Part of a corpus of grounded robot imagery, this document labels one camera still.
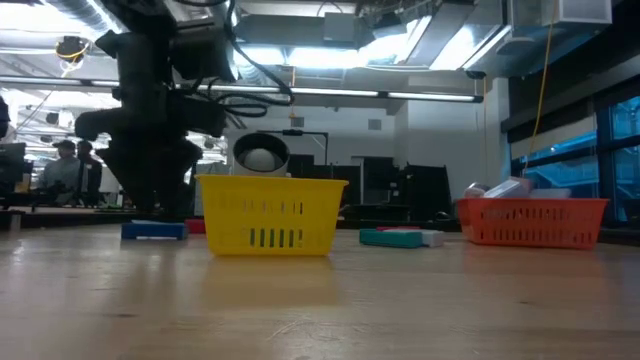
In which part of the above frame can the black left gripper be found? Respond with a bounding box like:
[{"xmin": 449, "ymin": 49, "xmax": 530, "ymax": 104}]
[{"xmin": 74, "ymin": 79, "xmax": 227, "ymax": 217}]

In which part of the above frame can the teal staple box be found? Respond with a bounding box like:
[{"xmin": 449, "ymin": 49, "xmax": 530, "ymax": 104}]
[{"xmin": 358, "ymin": 228, "xmax": 425, "ymax": 250}]

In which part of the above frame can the long ceiling light bar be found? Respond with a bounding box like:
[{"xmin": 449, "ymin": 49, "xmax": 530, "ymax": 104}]
[{"xmin": 0, "ymin": 74, "xmax": 484, "ymax": 104}]

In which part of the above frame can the person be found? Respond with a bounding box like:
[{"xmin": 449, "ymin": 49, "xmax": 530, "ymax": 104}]
[
  {"xmin": 77, "ymin": 140, "xmax": 104, "ymax": 207},
  {"xmin": 39, "ymin": 139, "xmax": 84, "ymax": 207}
]

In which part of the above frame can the black yellow cable reel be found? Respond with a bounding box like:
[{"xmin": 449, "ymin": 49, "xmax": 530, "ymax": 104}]
[{"xmin": 54, "ymin": 35, "xmax": 91, "ymax": 65}]

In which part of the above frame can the black room divider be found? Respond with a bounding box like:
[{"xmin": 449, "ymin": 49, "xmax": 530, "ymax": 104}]
[{"xmin": 289, "ymin": 153, "xmax": 451, "ymax": 224}]

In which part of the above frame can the orange plastic basket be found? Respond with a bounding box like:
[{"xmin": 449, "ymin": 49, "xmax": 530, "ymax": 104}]
[{"xmin": 455, "ymin": 197, "xmax": 610, "ymax": 251}]

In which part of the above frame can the yellow plastic basket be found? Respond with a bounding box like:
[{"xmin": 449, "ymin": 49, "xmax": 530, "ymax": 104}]
[{"xmin": 195, "ymin": 173, "xmax": 350, "ymax": 257}]

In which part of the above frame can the yellow hanging cable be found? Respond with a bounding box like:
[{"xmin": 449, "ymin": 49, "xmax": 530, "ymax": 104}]
[{"xmin": 522, "ymin": 22, "xmax": 556, "ymax": 166}]

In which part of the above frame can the blue staple box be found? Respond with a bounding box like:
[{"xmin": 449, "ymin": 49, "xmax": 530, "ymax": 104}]
[{"xmin": 121, "ymin": 220, "xmax": 189, "ymax": 241}]

